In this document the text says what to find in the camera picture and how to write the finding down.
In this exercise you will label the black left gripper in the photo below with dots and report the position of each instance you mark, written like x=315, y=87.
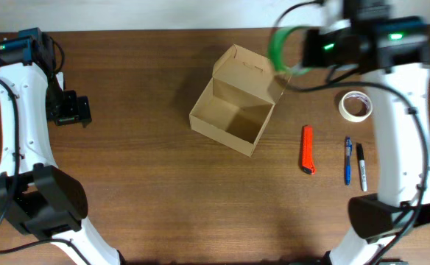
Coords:
x=78, y=109

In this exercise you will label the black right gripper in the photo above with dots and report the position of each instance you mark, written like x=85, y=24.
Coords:
x=314, y=57

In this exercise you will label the green tape roll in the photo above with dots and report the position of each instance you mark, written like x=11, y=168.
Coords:
x=275, y=52

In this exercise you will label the cream masking tape roll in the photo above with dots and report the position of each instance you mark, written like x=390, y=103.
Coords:
x=355, y=106

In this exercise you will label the brown cardboard box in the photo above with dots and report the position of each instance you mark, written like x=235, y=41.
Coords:
x=237, y=103

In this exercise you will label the orange utility knife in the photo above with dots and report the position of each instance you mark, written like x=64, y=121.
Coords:
x=306, y=157

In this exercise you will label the blue pen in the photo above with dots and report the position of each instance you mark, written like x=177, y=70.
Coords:
x=348, y=153

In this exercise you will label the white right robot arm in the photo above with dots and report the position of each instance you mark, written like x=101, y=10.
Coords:
x=392, y=57

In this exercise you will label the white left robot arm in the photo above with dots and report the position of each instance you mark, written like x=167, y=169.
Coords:
x=36, y=197

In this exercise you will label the black and white marker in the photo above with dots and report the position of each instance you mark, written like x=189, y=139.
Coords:
x=362, y=169

